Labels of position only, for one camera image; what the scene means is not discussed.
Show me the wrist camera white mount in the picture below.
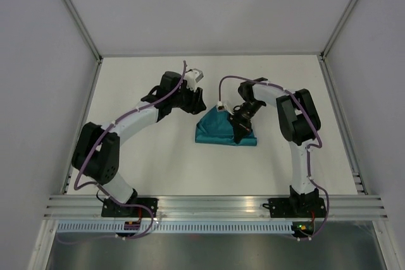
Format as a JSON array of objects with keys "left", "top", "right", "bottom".
[
  {"left": 216, "top": 101, "right": 234, "bottom": 114},
  {"left": 184, "top": 69, "right": 204, "bottom": 91}
]

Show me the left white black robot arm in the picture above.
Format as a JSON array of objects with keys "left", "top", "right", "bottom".
[{"left": 71, "top": 69, "right": 206, "bottom": 217}]

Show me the teal cloth napkin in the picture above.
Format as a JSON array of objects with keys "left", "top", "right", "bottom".
[{"left": 194, "top": 107, "right": 258, "bottom": 147}]

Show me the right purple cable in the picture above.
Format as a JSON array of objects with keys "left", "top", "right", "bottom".
[{"left": 218, "top": 75, "right": 332, "bottom": 242}]

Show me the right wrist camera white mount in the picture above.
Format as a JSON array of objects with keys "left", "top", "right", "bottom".
[{"left": 216, "top": 101, "right": 234, "bottom": 114}]

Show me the left aluminium frame post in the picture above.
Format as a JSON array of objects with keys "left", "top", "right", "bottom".
[{"left": 61, "top": 0, "right": 103, "bottom": 63}]

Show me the aluminium frame post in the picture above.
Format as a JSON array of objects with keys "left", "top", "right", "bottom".
[
  {"left": 320, "top": 0, "right": 360, "bottom": 61},
  {"left": 61, "top": 0, "right": 103, "bottom": 63}
]

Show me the purple cable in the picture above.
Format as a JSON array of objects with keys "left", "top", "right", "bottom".
[
  {"left": 218, "top": 75, "right": 332, "bottom": 242},
  {"left": 56, "top": 59, "right": 190, "bottom": 245}
]

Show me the right aluminium frame post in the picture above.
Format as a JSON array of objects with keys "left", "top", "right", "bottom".
[{"left": 320, "top": 0, "right": 360, "bottom": 61}]

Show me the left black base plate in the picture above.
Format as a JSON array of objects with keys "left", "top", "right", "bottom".
[{"left": 101, "top": 197, "right": 158, "bottom": 218}]

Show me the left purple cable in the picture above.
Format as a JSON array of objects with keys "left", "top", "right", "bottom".
[{"left": 56, "top": 59, "right": 190, "bottom": 245}]

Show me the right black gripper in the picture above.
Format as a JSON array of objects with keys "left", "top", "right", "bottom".
[{"left": 227, "top": 99, "right": 265, "bottom": 143}]

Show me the white slotted cable duct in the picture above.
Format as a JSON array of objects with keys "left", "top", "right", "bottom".
[{"left": 56, "top": 220, "right": 293, "bottom": 235}]

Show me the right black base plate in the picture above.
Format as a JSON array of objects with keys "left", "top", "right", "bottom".
[{"left": 261, "top": 197, "right": 327, "bottom": 219}]

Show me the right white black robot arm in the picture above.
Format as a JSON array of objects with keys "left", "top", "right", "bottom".
[{"left": 228, "top": 78, "right": 326, "bottom": 218}]

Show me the left table edge rail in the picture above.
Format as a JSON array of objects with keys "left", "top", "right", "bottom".
[{"left": 59, "top": 56, "right": 104, "bottom": 195}]

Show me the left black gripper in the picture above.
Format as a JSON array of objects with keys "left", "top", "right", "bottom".
[{"left": 171, "top": 82, "right": 207, "bottom": 116}]

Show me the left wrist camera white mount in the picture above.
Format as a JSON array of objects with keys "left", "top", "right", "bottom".
[{"left": 184, "top": 69, "right": 204, "bottom": 91}]

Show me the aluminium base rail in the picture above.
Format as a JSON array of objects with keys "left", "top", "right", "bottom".
[{"left": 42, "top": 195, "right": 388, "bottom": 221}]

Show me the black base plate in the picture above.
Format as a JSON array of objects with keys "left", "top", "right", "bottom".
[
  {"left": 261, "top": 197, "right": 327, "bottom": 219},
  {"left": 101, "top": 197, "right": 158, "bottom": 218}
]

